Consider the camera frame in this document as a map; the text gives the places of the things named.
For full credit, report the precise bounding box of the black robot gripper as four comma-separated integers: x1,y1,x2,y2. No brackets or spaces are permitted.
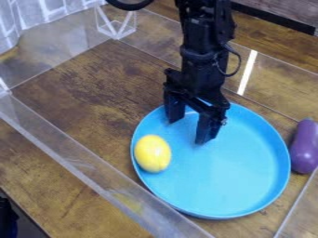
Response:
163,46,232,146

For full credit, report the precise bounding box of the yellow lemon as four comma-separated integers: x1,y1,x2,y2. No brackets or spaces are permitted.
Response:
133,135,171,173

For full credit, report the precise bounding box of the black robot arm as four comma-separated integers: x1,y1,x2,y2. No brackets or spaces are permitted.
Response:
164,0,236,144

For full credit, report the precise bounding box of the blue round tray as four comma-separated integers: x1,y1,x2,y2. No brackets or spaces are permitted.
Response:
132,103,291,219

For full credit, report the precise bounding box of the purple toy eggplant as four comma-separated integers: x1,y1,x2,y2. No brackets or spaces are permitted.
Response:
289,118,318,174

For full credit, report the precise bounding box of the black baseboard strip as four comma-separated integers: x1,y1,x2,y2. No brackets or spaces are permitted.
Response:
231,0,318,36

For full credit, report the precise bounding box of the dark object at table edge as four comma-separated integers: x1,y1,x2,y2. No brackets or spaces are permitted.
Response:
0,196,18,238

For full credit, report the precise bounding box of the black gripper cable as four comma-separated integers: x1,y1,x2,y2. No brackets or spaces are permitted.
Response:
212,43,243,78

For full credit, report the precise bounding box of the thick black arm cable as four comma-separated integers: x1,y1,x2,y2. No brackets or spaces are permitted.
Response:
105,0,155,12

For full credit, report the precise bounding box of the clear acrylic enclosure wall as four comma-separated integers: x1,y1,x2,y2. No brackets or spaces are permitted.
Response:
0,0,307,238

